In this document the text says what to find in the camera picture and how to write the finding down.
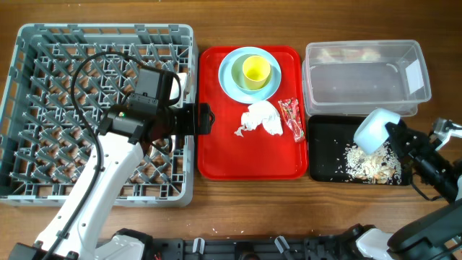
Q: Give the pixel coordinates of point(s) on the clear plastic bin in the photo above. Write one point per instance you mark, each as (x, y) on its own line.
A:
(356, 77)

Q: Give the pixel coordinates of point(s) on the large light blue plate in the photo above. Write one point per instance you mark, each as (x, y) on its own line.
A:
(233, 91)

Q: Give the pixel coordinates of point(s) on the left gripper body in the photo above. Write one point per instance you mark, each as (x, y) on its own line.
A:
(185, 120)

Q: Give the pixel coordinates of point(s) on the small light blue bowl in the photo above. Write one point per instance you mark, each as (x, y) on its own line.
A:
(372, 133)

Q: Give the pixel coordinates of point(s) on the rice food leftovers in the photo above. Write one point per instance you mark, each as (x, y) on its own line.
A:
(380, 167)

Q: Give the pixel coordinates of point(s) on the red plastic tray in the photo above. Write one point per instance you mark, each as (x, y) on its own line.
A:
(256, 155)

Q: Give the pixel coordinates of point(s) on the black plastic tray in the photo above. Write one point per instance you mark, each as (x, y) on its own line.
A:
(327, 138)

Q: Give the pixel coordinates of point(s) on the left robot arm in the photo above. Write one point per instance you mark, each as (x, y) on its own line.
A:
(125, 136)

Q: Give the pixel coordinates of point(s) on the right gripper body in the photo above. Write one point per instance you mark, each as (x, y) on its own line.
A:
(426, 146)

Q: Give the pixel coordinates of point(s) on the white plastic spoon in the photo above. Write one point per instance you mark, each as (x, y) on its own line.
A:
(175, 93)

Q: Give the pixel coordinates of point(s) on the light green bowl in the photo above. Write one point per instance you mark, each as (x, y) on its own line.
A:
(238, 76)

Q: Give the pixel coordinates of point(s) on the grey dishwasher rack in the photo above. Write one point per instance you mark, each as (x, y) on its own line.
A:
(62, 78)

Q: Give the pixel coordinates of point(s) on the red snack wrapper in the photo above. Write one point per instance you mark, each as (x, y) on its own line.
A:
(291, 115)

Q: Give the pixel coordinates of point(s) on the yellow plastic cup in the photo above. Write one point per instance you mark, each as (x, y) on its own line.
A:
(256, 70)

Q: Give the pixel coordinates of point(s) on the white napkin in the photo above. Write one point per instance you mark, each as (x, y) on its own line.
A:
(261, 113)

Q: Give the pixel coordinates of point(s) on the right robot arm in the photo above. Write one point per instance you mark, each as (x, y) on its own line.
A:
(426, 237)

